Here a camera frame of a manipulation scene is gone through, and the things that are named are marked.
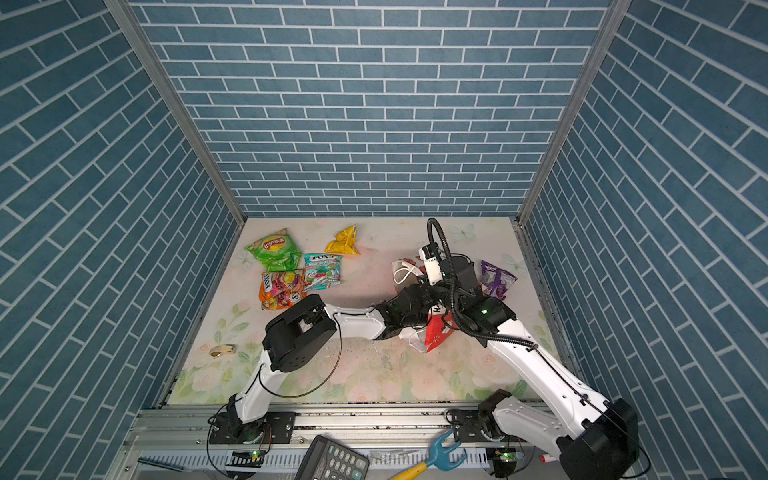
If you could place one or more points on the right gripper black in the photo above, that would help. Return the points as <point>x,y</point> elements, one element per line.
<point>425,297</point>

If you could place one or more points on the red white paper gift bag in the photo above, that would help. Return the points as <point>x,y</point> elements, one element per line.
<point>440,324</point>

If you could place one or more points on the purple snack packet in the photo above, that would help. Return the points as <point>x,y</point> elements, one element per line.
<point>495,281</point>

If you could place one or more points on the yellow snack packet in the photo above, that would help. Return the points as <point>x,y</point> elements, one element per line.
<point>344,242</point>

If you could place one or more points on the teal pink snack packet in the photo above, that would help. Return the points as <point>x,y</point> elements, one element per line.
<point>321,271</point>

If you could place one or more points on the orange colourful snack packet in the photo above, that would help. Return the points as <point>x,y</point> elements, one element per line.
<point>281,290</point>

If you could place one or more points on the green snack packet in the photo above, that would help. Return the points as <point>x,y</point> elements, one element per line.
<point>276,252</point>

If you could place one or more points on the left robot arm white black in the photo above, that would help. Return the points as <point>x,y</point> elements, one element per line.
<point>295,337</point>

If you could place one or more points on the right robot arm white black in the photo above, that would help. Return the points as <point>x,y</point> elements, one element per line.
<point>592,437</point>

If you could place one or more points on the blue yellow clamp tool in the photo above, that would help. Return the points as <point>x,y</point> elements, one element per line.
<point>439,457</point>

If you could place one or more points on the black calculator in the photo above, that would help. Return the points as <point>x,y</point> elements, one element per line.
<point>327,459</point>

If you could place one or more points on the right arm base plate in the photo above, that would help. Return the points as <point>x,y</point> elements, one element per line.
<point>476,426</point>

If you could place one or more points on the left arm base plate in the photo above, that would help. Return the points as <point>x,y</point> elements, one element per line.
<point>273,428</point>

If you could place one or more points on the aluminium front rail frame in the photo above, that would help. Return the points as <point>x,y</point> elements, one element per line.
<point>391,436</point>

